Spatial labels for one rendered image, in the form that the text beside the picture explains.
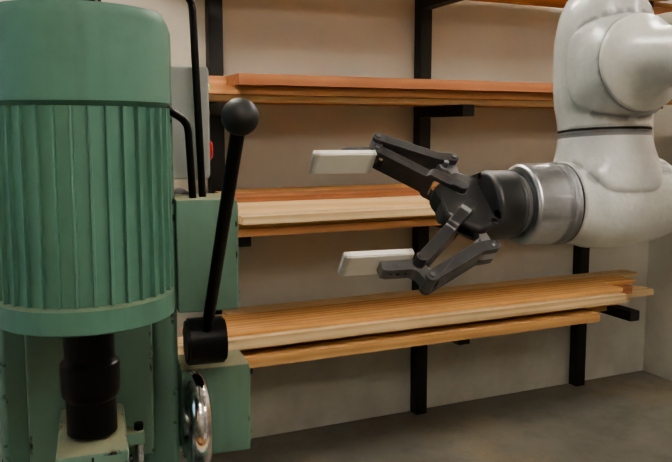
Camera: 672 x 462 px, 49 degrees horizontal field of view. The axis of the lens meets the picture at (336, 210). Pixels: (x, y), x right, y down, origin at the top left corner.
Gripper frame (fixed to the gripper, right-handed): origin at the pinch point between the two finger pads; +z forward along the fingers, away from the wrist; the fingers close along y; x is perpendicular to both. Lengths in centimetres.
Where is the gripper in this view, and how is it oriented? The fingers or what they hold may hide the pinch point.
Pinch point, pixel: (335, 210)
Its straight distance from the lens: 73.3
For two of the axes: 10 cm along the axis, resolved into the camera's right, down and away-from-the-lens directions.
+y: -2.3, -7.4, 6.3
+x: 2.1, -6.7, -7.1
